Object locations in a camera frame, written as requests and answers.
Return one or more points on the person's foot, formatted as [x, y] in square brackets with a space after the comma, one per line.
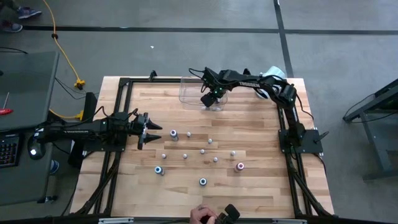
[11, 26]
[28, 12]
[54, 167]

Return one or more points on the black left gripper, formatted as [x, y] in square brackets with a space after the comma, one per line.
[142, 130]

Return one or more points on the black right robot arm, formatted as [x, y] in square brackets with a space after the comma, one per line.
[248, 83]

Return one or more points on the large purple food coloring bottle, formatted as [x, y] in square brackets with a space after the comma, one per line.
[173, 134]

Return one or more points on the black metal stand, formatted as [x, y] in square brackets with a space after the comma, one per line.
[373, 140]

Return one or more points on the black desk caster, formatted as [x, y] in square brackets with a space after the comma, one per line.
[49, 198]

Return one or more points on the clear plastic bin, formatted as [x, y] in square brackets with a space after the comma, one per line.
[189, 93]

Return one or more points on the large pink food coloring bottle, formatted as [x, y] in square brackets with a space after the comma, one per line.
[239, 166]

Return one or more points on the grey desk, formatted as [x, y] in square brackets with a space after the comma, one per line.
[28, 87]

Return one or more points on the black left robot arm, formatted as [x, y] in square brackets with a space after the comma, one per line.
[77, 130]

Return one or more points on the silver metal bracket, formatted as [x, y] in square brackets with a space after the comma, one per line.
[115, 220]
[289, 221]

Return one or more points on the person's hand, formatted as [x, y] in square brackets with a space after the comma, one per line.
[200, 213]

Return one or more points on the black backlit keyboard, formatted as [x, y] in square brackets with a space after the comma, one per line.
[9, 151]

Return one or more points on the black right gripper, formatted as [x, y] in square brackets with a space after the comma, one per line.
[210, 99]

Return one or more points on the large blue food coloring bottle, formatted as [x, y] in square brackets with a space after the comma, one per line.
[159, 170]

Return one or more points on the black computer mouse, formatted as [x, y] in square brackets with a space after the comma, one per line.
[35, 152]

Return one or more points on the large black food coloring bottle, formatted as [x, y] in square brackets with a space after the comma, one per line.
[202, 181]

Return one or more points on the white cylindrical spotlight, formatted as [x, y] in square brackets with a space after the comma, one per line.
[275, 72]

